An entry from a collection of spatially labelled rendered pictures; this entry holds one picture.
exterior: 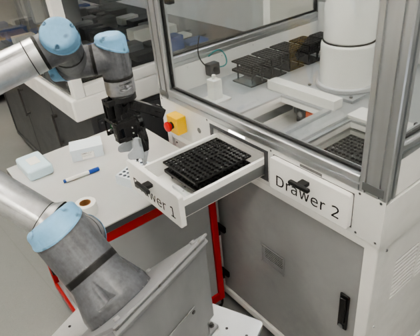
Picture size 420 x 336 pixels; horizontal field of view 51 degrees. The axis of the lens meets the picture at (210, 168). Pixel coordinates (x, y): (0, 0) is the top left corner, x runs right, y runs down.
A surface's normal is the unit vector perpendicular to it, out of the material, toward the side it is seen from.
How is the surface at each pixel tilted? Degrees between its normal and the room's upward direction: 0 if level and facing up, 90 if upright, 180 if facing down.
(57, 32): 53
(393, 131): 90
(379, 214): 90
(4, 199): 58
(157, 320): 90
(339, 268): 90
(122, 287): 27
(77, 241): 45
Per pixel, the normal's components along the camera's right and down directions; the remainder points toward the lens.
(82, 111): 0.62, 0.37
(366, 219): -0.78, 0.39
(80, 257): 0.25, -0.22
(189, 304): 0.82, 0.24
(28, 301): -0.09, -0.84
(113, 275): 0.25, -0.61
